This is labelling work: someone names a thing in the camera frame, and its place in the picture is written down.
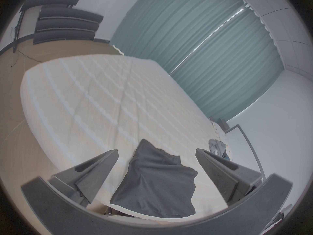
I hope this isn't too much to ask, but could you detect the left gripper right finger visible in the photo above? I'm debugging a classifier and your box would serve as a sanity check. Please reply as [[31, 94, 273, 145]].
[[196, 148, 262, 203]]

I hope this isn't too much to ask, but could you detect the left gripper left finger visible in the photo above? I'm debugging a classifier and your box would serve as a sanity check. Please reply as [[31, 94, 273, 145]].
[[49, 149, 119, 204]]

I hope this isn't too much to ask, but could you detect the black T-shirt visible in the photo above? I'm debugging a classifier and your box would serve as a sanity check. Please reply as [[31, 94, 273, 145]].
[[110, 139, 198, 218]]

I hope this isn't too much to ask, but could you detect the pile of clothes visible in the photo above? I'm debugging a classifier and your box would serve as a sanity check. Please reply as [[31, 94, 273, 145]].
[[208, 139, 230, 161]]

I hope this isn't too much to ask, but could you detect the white printed pillow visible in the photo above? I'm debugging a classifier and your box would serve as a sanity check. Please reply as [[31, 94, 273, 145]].
[[211, 121, 228, 151]]

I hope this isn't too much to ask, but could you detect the grey bedside table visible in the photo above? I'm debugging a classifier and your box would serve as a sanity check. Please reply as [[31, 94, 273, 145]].
[[208, 117, 229, 132]]

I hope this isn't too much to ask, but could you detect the bed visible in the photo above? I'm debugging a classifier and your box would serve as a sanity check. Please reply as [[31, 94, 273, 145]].
[[20, 54, 266, 221]]

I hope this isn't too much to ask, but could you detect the blue-green curtain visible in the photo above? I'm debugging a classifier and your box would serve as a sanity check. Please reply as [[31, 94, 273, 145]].
[[170, 6, 285, 123], [110, 0, 245, 73]]

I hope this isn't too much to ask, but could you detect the black chest of drawers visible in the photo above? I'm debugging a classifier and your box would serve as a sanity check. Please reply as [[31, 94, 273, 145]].
[[33, 5, 104, 45]]

